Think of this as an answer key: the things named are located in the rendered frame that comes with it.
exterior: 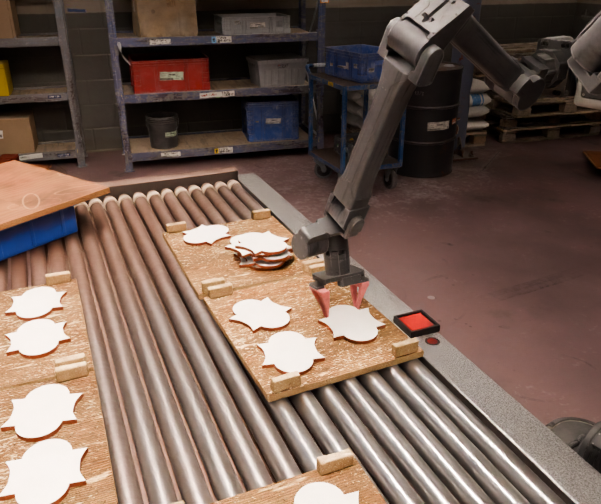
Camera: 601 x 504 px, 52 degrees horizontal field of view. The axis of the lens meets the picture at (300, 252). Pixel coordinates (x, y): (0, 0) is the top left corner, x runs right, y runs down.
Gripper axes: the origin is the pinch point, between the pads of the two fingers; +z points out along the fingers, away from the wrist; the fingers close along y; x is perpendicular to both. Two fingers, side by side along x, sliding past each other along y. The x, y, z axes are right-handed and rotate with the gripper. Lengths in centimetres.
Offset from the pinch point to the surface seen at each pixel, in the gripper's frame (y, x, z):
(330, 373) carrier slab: 11.8, 17.3, 5.3
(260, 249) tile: 8.1, -27.9, -10.7
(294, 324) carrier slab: 11.0, -1.6, 1.1
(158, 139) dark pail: -46, -443, -24
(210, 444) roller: 38.5, 24.4, 8.1
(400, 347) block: -3.5, 18.6, 3.4
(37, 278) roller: 62, -51, -9
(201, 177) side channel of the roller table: 2, -106, -23
